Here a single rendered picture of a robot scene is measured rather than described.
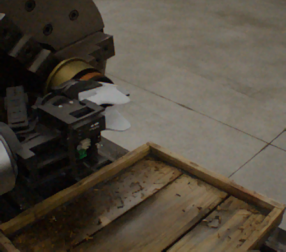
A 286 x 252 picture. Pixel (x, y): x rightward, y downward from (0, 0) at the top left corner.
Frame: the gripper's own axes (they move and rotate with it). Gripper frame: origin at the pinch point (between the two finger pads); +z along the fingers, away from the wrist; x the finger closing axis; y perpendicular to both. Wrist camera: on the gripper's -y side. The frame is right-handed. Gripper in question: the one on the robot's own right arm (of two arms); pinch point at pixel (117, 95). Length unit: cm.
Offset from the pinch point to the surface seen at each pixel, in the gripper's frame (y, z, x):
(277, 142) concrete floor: -43, 173, -102
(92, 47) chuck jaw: -10.8, 4.8, 3.6
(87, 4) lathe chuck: -15.4, 7.6, 9.7
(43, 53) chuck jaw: -8.5, -6.2, 6.0
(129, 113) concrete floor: -137, 138, -101
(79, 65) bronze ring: -4.5, -2.9, 4.1
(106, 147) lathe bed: -16.5, 11.9, -20.6
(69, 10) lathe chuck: -15.4, 3.9, 9.4
